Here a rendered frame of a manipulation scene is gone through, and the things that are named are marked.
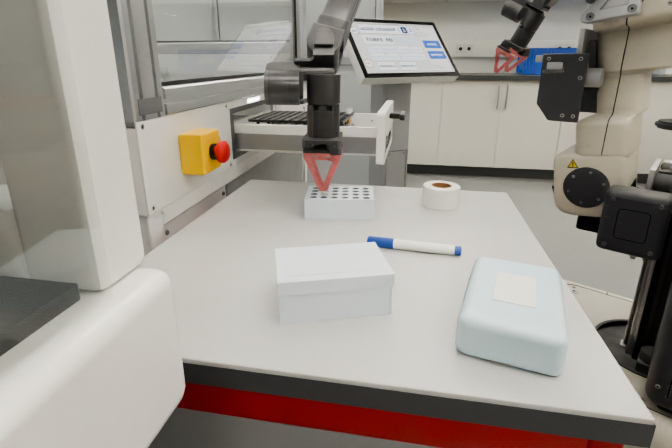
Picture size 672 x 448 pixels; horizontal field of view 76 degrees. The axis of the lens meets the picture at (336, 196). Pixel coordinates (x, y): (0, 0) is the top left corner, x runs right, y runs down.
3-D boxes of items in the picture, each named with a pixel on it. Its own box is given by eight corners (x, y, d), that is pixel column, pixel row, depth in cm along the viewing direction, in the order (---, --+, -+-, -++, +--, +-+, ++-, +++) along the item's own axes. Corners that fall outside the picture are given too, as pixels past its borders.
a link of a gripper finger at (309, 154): (302, 194, 75) (302, 141, 73) (307, 183, 82) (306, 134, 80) (341, 195, 75) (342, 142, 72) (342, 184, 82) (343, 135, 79)
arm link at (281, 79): (333, 26, 72) (332, 62, 80) (265, 25, 72) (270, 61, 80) (335, 83, 67) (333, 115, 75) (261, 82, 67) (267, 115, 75)
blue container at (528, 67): (583, 73, 396) (587, 48, 390) (601, 75, 358) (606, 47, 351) (514, 73, 407) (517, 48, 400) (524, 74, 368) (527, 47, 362)
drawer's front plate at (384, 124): (391, 140, 118) (393, 100, 114) (383, 165, 91) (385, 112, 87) (385, 140, 118) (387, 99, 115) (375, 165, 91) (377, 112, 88)
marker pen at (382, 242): (460, 253, 63) (461, 243, 62) (460, 258, 62) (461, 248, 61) (368, 243, 66) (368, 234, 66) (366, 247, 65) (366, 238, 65)
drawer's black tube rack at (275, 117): (353, 136, 114) (354, 112, 112) (342, 150, 97) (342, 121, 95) (273, 134, 117) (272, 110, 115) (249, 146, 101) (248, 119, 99)
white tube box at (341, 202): (372, 204, 84) (372, 186, 83) (374, 220, 76) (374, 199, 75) (309, 204, 85) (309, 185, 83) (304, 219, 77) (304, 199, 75)
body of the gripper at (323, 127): (301, 151, 71) (301, 105, 69) (308, 140, 81) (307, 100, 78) (340, 152, 71) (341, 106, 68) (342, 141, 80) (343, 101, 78)
